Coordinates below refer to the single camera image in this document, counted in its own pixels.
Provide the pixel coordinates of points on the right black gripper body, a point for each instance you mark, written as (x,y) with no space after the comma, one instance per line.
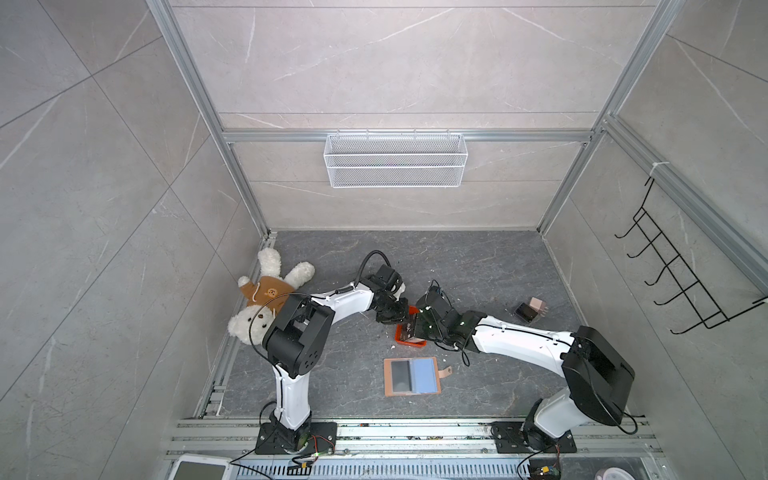
(423,330)

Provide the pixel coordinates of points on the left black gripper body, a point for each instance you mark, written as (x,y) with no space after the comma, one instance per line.
(395,311)

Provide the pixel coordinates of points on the red plastic tray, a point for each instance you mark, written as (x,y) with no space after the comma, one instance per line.
(405,332)

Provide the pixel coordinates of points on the tan leather card holder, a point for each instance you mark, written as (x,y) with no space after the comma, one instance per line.
(426,376)

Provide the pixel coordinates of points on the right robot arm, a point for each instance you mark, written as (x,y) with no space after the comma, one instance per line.
(598,379)

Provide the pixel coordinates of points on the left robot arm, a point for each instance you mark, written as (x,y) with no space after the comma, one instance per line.
(295,341)

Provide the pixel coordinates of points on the small black pink box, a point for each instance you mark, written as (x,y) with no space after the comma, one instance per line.
(531,310)

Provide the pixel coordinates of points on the white teddy bear brown shirt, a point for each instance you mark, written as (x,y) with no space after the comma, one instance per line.
(266,296)

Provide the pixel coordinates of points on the white tablet device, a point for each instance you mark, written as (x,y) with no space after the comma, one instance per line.
(201,467)

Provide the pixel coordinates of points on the aluminium rail frame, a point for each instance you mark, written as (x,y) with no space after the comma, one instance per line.
(453,448)

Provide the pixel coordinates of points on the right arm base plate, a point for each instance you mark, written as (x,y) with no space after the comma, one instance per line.
(514,437)

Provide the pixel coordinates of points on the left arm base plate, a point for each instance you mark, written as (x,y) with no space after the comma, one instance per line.
(294,438)

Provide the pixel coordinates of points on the white wire mesh basket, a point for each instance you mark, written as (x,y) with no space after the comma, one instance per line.
(389,160)

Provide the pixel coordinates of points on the black wire hook rack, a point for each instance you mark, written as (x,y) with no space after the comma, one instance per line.
(708,311)

